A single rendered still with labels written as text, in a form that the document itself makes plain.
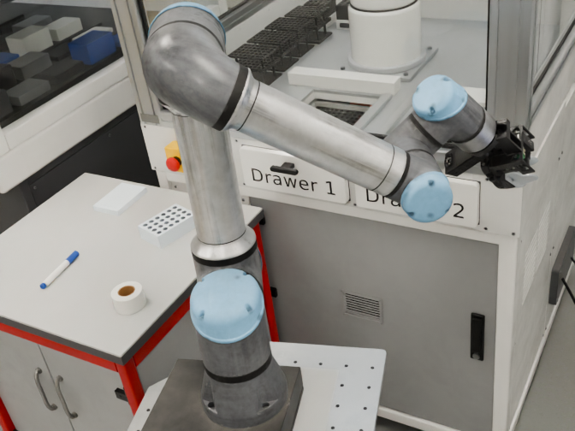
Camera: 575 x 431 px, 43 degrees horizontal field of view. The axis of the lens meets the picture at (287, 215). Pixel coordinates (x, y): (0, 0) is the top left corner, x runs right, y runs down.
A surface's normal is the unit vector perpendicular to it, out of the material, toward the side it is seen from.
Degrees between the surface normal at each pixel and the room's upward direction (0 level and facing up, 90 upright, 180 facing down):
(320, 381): 0
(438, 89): 43
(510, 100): 90
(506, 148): 124
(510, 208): 90
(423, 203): 88
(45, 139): 90
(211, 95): 74
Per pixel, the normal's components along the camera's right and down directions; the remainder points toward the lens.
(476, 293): -0.47, 0.53
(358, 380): -0.12, -0.83
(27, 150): 0.87, 0.18
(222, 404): -0.40, 0.23
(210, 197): 0.04, 0.51
